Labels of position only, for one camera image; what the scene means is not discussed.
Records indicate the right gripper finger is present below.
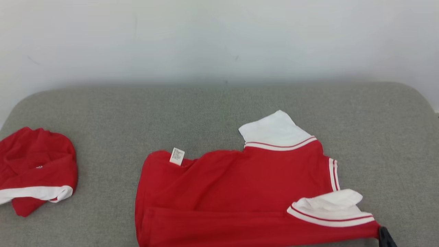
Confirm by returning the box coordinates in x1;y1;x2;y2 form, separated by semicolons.
378;226;398;247

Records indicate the red polo shirt white trim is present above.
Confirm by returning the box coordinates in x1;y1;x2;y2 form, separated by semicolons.
134;110;382;247

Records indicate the red shorts white band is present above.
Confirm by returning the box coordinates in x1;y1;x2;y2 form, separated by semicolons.
0;127;79;217

